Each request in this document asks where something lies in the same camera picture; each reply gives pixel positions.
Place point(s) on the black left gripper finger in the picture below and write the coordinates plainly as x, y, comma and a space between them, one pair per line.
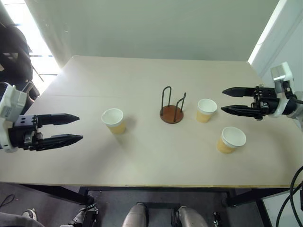
56, 119
62, 140

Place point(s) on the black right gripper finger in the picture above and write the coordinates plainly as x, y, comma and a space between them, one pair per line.
239, 110
239, 92

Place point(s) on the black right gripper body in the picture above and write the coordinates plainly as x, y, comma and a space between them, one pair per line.
266, 94

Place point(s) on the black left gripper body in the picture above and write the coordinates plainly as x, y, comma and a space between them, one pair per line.
21, 134

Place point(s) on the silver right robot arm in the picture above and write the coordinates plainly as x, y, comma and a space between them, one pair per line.
296, 111

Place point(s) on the yellow paper cup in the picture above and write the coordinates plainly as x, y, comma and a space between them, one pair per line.
116, 126
223, 145
203, 116

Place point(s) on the white sneaker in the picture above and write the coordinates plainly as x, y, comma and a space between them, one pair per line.
30, 214

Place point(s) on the grey rounded shape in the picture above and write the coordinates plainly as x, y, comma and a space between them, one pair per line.
191, 217
135, 216

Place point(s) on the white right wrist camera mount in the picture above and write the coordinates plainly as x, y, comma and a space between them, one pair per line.
280, 73

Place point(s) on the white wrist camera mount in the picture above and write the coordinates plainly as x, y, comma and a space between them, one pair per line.
280, 73
11, 104

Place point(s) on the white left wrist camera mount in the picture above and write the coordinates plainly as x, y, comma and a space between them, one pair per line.
11, 104

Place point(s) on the black table frame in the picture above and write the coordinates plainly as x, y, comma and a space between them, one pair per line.
59, 192

